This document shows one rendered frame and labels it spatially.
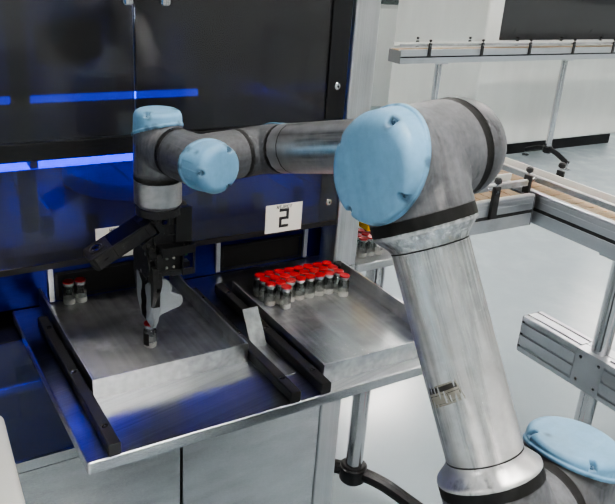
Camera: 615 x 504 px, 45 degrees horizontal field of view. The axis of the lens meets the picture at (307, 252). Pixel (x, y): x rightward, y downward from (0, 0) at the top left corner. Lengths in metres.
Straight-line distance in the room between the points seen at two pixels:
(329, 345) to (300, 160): 0.39
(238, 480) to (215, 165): 0.93
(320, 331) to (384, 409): 1.41
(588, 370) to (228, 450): 1.04
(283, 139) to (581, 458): 0.57
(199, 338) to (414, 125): 0.70
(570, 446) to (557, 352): 1.34
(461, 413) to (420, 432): 1.87
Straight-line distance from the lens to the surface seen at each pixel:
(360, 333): 1.36
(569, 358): 2.23
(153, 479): 1.67
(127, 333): 1.34
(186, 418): 1.12
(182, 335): 1.33
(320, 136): 1.02
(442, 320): 0.77
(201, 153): 1.04
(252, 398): 1.17
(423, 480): 2.46
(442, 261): 0.76
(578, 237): 2.10
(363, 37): 1.50
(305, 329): 1.36
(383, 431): 2.63
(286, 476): 1.86
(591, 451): 0.94
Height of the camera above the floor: 1.53
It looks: 23 degrees down
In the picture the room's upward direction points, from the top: 4 degrees clockwise
